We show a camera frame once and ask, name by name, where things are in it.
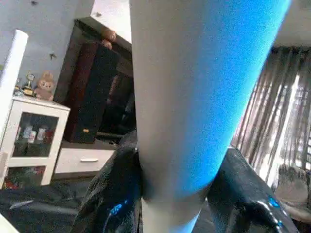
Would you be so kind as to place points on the grey pleated curtain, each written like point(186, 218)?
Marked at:
point(277, 111)

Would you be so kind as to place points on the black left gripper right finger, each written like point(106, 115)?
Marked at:
point(248, 194)

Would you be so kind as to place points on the white wall cupboard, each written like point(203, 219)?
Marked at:
point(114, 17)

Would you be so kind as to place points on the white plastic table leg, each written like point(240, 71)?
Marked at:
point(10, 82)
point(194, 97)

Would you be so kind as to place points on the brown teddy bear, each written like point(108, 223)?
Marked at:
point(108, 38)

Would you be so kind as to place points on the white glass door cabinet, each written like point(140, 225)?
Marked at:
point(31, 141)

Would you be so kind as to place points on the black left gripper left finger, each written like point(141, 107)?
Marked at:
point(112, 194)

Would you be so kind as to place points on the beige plush bunny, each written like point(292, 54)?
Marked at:
point(45, 86)

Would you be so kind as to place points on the grey patterned chair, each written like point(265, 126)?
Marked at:
point(294, 189)

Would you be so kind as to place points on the black work mat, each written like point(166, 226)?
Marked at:
point(39, 204)

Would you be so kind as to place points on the small gold trophy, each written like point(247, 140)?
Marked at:
point(29, 85)

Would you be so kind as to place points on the dark wooden display cabinet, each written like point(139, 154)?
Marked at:
point(97, 92)

